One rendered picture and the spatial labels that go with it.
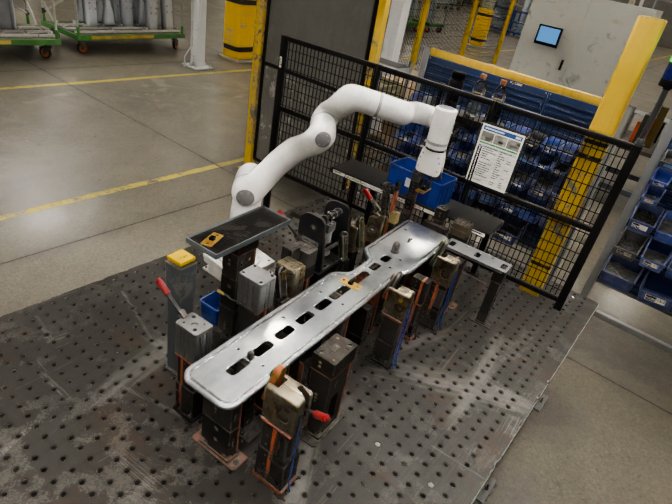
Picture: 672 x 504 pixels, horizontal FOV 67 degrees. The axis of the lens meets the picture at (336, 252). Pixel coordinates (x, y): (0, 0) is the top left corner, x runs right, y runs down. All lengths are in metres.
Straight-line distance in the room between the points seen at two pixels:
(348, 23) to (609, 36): 4.88
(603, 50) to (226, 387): 7.51
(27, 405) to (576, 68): 7.76
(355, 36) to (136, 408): 3.10
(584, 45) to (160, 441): 7.63
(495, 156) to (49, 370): 2.03
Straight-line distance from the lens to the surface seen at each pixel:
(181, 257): 1.60
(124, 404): 1.80
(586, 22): 8.36
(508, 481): 2.80
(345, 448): 1.72
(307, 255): 1.83
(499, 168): 2.57
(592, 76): 8.34
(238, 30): 9.43
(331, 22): 4.22
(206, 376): 1.44
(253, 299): 1.64
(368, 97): 1.92
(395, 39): 6.25
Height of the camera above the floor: 2.04
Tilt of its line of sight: 31 degrees down
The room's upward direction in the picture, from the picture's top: 11 degrees clockwise
